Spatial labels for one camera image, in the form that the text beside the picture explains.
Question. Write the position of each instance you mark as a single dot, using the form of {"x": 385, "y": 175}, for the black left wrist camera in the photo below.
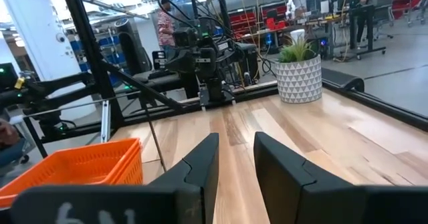
{"x": 185, "y": 38}

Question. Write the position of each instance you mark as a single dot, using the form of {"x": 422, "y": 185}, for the black cylindrical tower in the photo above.
{"x": 128, "y": 47}

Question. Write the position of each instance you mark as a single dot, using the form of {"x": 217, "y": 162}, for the red storage bin rack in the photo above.
{"x": 244, "y": 20}

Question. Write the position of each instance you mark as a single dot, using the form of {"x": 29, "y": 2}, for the black aluminium rig frame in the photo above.
{"x": 87, "y": 50}

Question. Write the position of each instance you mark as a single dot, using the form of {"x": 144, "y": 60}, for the white cabinet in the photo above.
{"x": 40, "y": 33}

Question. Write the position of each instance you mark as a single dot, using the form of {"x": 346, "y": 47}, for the person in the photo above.
{"x": 361, "y": 16}
{"x": 165, "y": 30}
{"x": 6, "y": 133}

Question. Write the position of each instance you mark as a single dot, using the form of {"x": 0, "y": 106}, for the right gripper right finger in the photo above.
{"x": 284, "y": 190}

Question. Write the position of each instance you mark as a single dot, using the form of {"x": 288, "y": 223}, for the succulent in white patterned pot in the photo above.
{"x": 299, "y": 80}

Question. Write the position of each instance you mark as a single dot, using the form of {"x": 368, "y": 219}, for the black standing desk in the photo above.
{"x": 368, "y": 26}

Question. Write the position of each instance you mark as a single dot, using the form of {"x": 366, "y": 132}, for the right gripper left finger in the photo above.
{"x": 197, "y": 184}

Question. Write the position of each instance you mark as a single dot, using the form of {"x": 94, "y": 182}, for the grey office chair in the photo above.
{"x": 384, "y": 6}

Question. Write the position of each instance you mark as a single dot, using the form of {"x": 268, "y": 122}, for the orange plastic basket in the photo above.
{"x": 132, "y": 177}
{"x": 67, "y": 170}

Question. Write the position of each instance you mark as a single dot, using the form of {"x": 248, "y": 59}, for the black device with green light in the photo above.
{"x": 8, "y": 78}

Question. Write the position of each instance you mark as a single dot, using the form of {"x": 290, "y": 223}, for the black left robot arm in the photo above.
{"x": 214, "y": 87}

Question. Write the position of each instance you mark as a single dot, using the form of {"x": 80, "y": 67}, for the silver aluminium bar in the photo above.
{"x": 105, "y": 120}

